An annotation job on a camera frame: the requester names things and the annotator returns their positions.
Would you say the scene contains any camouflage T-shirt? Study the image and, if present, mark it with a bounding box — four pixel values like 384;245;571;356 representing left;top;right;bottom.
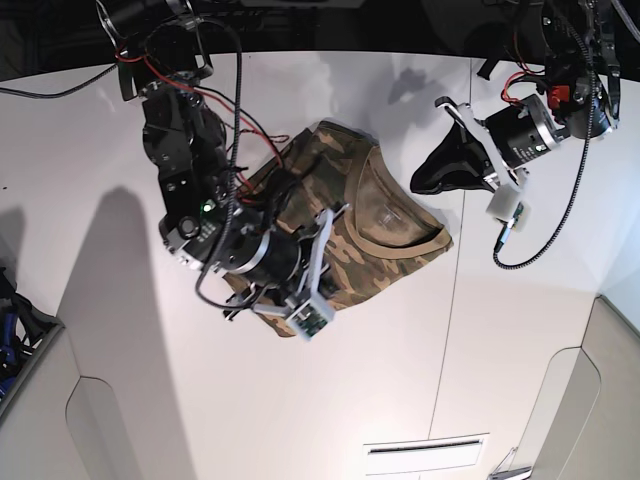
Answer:
242;120;453;311

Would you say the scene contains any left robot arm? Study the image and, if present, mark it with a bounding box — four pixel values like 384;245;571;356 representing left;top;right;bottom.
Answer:
410;1;621;195

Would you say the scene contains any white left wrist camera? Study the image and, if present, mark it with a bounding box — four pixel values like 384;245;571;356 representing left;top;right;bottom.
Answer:
486;185;530;231

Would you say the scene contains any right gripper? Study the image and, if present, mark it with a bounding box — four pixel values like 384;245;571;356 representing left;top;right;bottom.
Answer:
222;203;349;321

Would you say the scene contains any black braided camera cable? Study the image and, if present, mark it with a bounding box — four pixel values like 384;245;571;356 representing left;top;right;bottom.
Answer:
492;9;599;272

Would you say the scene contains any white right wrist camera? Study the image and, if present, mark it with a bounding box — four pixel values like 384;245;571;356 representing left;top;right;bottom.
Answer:
285;292;335;341

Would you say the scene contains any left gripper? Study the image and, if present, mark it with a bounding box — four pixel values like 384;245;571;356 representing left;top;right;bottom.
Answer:
410;94;568;195

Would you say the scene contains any blue and black cable bundle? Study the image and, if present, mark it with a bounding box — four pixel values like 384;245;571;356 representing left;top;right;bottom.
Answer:
0;264;51;401

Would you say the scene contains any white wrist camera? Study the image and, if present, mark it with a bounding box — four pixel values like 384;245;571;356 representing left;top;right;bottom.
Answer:
486;185;530;231
285;292;335;341

